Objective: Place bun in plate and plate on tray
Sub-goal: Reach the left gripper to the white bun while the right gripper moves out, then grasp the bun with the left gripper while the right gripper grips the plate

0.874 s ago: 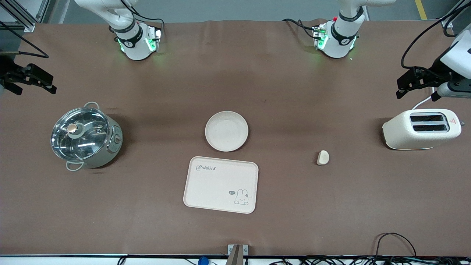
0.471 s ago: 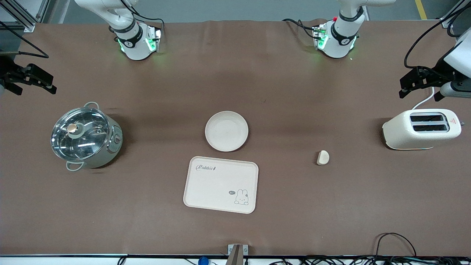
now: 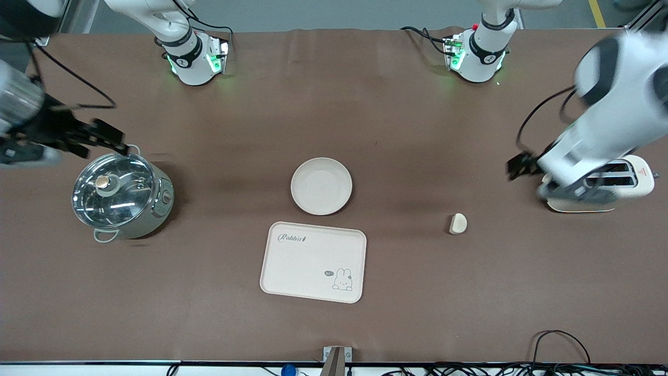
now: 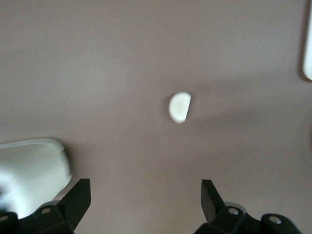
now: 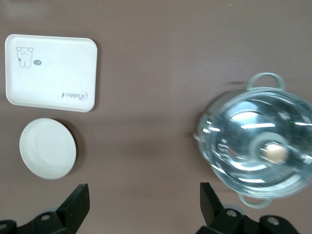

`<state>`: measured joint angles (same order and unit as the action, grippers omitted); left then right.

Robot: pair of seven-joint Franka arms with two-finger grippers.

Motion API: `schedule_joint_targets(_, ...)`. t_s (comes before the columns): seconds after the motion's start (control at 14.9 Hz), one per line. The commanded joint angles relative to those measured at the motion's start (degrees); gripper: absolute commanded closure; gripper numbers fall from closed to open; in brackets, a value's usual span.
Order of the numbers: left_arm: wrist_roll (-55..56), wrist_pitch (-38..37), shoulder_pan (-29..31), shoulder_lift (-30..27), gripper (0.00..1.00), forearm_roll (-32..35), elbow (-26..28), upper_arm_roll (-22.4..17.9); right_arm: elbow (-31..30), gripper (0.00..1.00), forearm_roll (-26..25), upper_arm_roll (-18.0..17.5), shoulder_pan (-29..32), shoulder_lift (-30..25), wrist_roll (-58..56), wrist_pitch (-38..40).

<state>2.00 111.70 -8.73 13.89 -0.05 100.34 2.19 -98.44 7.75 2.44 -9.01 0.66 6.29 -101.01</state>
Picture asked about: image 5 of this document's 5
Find white round plate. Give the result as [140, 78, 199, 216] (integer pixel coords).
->
[19, 117, 78, 180]

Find glass pot lid beige knob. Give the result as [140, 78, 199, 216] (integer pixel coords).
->
[197, 88, 312, 197]

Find white rectangular tray bear print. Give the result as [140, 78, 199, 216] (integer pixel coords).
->
[4, 34, 98, 114]

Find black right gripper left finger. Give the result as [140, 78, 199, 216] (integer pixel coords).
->
[0, 183, 90, 234]

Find steel pot pale green handles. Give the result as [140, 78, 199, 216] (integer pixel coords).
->
[194, 72, 312, 210]

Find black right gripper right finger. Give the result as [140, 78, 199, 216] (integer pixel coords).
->
[199, 182, 300, 234]

